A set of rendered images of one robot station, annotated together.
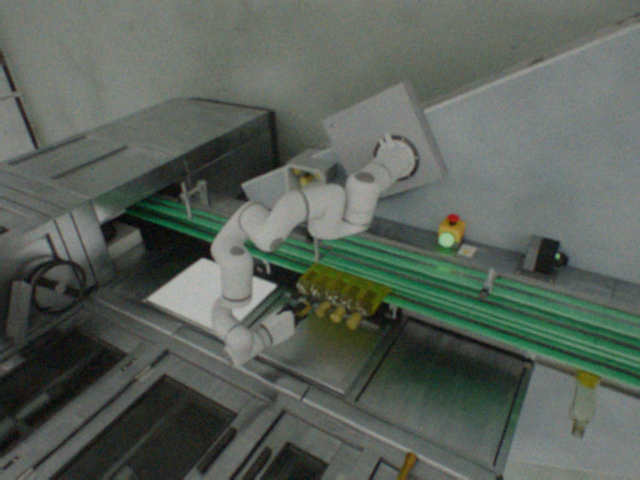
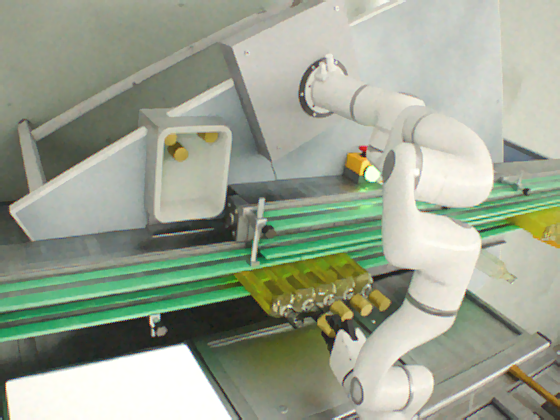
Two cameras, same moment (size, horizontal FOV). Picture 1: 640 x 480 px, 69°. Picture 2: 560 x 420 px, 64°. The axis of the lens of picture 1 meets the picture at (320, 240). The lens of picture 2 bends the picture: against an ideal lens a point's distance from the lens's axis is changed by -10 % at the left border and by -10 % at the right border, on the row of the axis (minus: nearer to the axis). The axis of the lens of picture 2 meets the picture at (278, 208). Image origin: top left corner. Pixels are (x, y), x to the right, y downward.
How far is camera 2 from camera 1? 141 cm
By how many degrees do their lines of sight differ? 59
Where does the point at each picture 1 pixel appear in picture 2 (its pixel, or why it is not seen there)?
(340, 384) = not seen: hidden behind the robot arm
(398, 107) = (334, 22)
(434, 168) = not seen: hidden behind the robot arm
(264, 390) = not seen: outside the picture
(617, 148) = (461, 58)
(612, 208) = (455, 108)
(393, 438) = (495, 369)
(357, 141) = (280, 71)
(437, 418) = (468, 338)
